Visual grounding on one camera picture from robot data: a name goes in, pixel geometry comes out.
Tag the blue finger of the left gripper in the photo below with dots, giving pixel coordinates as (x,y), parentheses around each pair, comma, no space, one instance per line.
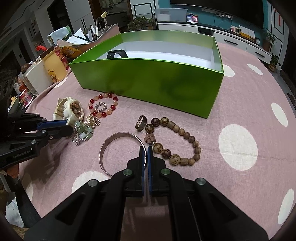
(59,132)
(51,124)

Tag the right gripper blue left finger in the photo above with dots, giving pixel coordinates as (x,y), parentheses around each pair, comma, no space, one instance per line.
(142,158)

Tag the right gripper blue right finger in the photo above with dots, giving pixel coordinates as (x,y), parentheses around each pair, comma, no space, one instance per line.
(150,157)

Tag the cream white wrist watch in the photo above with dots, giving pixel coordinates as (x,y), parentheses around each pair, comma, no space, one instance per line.
(68,109)

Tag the silver metal bangle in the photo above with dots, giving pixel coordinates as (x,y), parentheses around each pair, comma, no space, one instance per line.
(118,148)

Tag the pearl flower brooch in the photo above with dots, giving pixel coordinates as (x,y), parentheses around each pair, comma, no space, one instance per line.
(92,121)

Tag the left hand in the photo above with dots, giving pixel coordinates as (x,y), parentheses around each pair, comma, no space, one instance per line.
(13,171)

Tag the white storage box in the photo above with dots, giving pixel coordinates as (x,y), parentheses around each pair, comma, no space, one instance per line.
(36,77)

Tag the yellow bear bottle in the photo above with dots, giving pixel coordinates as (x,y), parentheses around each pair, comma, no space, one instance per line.
(53,65)

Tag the orange snack packet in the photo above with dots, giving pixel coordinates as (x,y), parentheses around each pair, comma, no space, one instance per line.
(71,52)

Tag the green cardboard box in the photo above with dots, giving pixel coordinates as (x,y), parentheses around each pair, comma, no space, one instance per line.
(179,70)

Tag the white paper sheet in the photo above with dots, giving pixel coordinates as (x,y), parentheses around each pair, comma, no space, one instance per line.
(78,38)

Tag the black wrist watch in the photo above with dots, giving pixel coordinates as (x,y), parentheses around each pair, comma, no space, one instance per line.
(113,53)

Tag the white tv cabinet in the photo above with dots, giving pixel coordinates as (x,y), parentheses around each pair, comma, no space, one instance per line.
(221,36)

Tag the clear plastic storage bin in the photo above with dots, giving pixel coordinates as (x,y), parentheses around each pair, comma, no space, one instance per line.
(171,15)

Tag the potted plant by cabinet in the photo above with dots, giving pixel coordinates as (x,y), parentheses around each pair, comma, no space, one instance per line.
(268,39)

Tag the black television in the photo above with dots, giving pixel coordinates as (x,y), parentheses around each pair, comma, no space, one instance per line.
(249,11)

